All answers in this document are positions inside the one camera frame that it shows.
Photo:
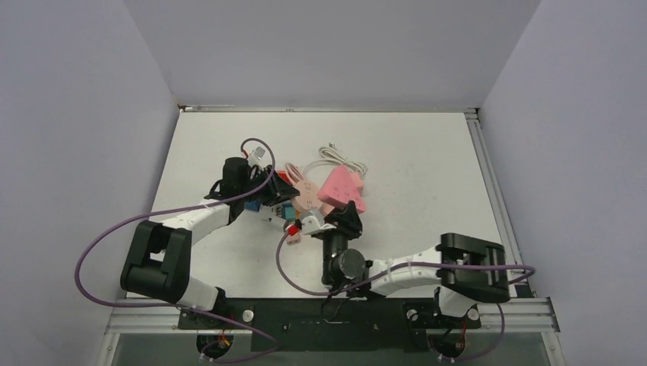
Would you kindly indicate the pink cube socket adapter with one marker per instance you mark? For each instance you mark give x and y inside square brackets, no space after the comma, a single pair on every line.
[357,181]

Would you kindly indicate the pink brown plug charger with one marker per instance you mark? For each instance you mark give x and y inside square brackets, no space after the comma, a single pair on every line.
[293,239]

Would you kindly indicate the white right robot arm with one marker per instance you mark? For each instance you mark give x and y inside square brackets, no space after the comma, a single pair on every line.
[462,270]

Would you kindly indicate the pink triangular power strip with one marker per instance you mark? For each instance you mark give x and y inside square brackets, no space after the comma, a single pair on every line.
[340,188]

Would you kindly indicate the white adapter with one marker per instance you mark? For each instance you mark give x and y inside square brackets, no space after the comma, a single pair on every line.
[272,215]

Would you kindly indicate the red cube socket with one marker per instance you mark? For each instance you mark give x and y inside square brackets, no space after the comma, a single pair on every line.
[284,176]

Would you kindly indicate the teal plug charger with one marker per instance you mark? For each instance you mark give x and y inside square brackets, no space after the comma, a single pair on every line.
[288,211]

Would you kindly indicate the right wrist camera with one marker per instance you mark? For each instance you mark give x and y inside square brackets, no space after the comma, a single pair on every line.
[310,223]

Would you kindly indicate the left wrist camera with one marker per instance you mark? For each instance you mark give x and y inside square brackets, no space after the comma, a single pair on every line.
[255,157]

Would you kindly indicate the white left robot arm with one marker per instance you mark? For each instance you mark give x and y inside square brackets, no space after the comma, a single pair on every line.
[159,258]

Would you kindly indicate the pink round socket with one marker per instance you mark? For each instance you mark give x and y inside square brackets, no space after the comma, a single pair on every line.
[308,199]

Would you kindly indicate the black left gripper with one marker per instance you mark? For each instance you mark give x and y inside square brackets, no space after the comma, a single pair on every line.
[277,190]

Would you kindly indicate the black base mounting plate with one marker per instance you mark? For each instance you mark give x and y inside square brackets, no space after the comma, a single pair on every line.
[338,325]

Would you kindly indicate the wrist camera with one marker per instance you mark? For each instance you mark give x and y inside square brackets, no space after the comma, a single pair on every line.
[255,157]
[310,223]

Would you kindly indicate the blue cube socket adapter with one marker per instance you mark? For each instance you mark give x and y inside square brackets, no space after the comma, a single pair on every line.
[254,206]

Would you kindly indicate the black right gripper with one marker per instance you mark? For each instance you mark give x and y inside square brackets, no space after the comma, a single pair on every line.
[346,219]

